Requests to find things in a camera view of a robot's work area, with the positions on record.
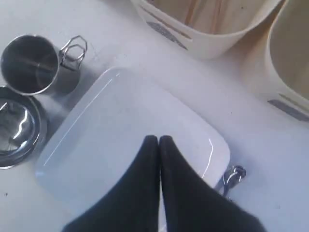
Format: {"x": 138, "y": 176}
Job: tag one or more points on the steel mug wire handle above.
{"x": 31, "y": 64}

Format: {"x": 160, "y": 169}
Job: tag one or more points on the steel spoon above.
{"x": 231, "y": 177}

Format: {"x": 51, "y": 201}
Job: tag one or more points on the wooden chopstick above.
{"x": 216, "y": 14}
{"x": 195, "y": 8}

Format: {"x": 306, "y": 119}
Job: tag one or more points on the stainless steel bowl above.
{"x": 23, "y": 127}

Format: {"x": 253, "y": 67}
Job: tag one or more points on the cream bin with triangle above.
{"x": 237, "y": 19}

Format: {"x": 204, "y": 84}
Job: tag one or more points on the cream bin with square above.
{"x": 278, "y": 68}

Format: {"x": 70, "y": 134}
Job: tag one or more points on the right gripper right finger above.
{"x": 191, "y": 205}

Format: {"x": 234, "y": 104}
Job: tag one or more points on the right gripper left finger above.
{"x": 132, "y": 205}

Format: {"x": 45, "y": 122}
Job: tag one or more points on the white square plate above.
{"x": 100, "y": 137}

